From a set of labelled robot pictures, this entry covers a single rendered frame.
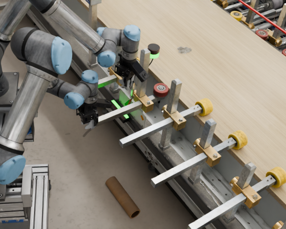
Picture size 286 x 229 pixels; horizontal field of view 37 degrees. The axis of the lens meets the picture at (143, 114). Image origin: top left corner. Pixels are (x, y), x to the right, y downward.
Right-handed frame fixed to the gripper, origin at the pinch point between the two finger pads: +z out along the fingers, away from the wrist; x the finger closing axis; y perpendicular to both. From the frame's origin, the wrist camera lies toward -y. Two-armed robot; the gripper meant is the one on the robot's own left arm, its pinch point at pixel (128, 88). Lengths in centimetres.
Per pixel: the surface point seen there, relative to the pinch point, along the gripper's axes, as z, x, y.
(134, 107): 12.9, -2.0, -3.8
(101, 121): 12.8, 16.8, 3.5
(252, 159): 6, -6, -68
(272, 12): 16, -148, -23
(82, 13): 29, -65, 85
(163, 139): 20.5, -0.1, -24.3
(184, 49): 8, -56, -1
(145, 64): -10.5, -9.8, -1.8
